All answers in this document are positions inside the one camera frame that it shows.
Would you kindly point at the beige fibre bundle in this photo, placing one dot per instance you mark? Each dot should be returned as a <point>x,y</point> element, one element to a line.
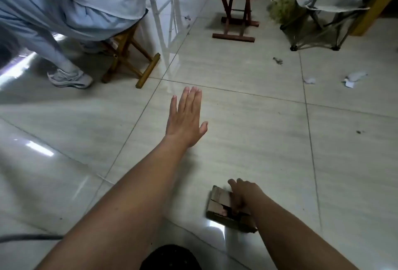
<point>283,4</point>

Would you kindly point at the brown wooden folding stool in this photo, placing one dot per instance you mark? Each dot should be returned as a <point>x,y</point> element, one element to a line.
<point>148,71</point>

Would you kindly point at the person's black trousers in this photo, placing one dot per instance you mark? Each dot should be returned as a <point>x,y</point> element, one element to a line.
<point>171,258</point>

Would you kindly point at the person's right forearm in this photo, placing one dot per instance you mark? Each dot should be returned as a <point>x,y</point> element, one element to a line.
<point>292,235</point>

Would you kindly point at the small cardboard box red label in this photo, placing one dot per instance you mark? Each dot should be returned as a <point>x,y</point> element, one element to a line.
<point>217,209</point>

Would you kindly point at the yellow wooden plank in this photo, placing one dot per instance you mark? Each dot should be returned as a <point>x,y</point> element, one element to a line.
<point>376,5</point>

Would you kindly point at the person's right hand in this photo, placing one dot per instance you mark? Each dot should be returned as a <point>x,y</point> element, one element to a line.
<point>244,195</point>

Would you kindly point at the person's left hand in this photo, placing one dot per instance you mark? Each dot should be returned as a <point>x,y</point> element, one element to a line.
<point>185,120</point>

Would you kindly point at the dark debris scrap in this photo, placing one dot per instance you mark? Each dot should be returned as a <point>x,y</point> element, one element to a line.
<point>277,61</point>

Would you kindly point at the person's left forearm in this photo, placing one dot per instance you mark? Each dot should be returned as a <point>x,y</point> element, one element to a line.
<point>124,211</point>

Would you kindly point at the small white paper scrap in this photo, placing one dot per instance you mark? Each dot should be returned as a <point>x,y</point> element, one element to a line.
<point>309,81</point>

